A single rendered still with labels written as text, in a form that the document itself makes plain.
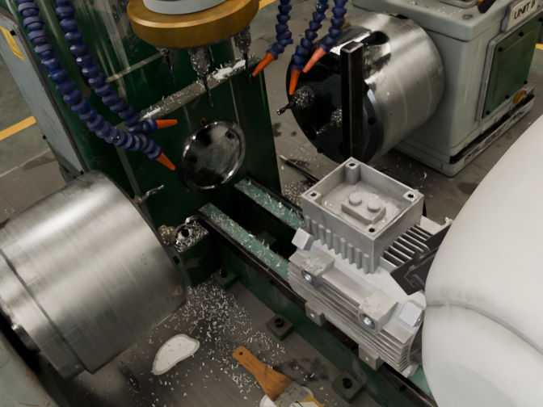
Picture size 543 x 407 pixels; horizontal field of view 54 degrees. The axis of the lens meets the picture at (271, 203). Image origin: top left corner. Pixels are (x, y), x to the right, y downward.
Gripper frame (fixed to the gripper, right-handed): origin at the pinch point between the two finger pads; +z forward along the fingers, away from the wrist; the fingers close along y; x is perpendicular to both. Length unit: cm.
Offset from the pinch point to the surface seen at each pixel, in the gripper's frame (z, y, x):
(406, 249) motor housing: 10.6, -5.0, -1.5
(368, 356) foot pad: 20.9, 3.6, 6.2
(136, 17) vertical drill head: 10.3, 2.7, -46.5
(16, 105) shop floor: 253, -19, -200
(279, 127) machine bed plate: 69, -38, -42
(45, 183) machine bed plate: 84, 15, -67
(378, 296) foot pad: 13.1, 0.8, 0.6
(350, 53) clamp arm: 8.9, -18.1, -26.4
